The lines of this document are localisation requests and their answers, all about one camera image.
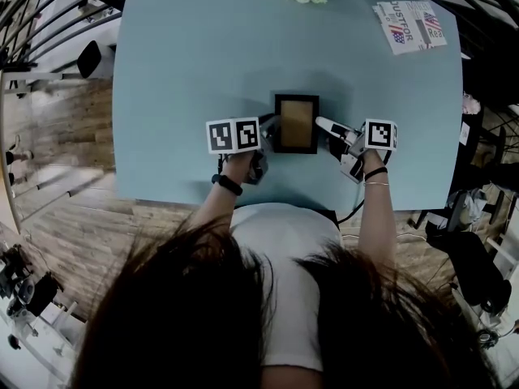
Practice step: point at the large black chair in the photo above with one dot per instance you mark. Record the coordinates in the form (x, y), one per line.
(478, 274)

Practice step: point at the pink toy figure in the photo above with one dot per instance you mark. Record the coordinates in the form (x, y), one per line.
(472, 103)

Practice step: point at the black picture frame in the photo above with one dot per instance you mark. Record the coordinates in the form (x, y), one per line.
(298, 124)

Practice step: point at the person's left forearm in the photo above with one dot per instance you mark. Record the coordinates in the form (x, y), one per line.
(217, 213)

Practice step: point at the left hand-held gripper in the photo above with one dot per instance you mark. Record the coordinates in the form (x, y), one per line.
(221, 136)

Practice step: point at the light blue table top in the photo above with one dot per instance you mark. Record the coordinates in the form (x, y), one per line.
(182, 75)

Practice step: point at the small black chair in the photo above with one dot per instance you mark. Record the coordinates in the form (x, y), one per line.
(90, 59)

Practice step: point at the person's white shirt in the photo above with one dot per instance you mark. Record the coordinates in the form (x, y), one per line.
(292, 237)

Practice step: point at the small white card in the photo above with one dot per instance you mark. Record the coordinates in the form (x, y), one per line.
(465, 133)

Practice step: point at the person's right forearm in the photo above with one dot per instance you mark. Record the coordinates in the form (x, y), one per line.
(379, 217)

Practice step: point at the person's right hand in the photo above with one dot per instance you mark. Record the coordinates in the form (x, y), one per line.
(374, 162)

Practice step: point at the person's left hand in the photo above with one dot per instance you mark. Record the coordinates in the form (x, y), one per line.
(237, 168)

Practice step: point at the black camera equipment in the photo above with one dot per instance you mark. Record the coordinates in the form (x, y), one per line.
(40, 294)

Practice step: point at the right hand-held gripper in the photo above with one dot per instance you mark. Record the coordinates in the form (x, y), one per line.
(381, 135)

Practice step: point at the black wristband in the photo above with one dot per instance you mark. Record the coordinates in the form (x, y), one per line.
(227, 184)

